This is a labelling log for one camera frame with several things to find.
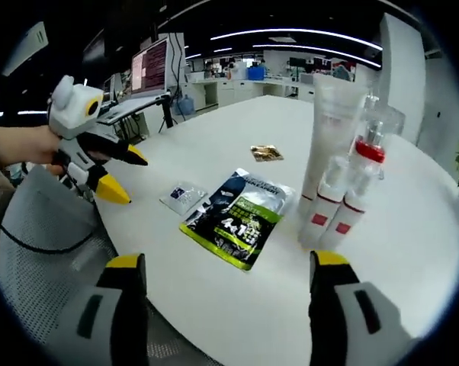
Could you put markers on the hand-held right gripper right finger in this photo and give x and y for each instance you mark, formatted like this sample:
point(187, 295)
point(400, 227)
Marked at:
point(328, 312)

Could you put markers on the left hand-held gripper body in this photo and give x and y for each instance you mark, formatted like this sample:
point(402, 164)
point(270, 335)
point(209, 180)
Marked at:
point(71, 114)

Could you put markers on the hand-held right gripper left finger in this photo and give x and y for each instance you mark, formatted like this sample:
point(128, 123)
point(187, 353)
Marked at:
point(132, 305)

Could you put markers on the small clear skincare sachet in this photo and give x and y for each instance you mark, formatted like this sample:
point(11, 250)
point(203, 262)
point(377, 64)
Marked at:
point(183, 196)

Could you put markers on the white skincare bottle clear cap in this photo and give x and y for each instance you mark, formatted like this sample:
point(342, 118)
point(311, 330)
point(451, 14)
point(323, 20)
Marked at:
point(347, 221)
point(323, 213)

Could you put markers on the black green skincare sachet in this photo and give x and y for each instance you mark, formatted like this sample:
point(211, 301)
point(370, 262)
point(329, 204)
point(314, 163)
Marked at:
point(233, 225)

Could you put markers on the gold skincare sachet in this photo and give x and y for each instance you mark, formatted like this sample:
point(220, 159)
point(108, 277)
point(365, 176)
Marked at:
point(267, 153)

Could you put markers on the large white skincare tube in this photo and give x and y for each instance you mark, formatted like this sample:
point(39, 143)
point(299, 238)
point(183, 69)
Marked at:
point(328, 152)

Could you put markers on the red collar skincare pump bottle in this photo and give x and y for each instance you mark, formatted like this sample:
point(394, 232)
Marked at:
point(370, 149)

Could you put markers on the blue storage bin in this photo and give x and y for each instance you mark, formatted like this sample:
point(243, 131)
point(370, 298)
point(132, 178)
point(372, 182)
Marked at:
point(256, 73)

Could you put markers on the person's left hand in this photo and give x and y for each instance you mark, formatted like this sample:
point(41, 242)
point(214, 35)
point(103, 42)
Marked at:
point(42, 146)

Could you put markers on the white mesh office chair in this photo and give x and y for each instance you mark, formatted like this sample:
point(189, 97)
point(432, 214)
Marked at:
point(42, 213)

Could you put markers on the ceiling air conditioner unit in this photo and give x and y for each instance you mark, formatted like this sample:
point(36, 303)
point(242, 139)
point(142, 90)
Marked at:
point(27, 49)

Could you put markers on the blue water jug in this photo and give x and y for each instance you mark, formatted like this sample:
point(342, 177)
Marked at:
point(185, 104)

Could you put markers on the white laptop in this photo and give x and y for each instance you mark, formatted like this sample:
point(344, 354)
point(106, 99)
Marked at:
point(149, 65)

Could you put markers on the white background counter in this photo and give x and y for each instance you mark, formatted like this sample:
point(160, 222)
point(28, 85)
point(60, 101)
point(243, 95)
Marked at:
point(233, 89)

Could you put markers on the long ceiling light strip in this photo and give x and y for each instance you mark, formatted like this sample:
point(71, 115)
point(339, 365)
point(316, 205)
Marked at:
point(328, 51)
point(290, 31)

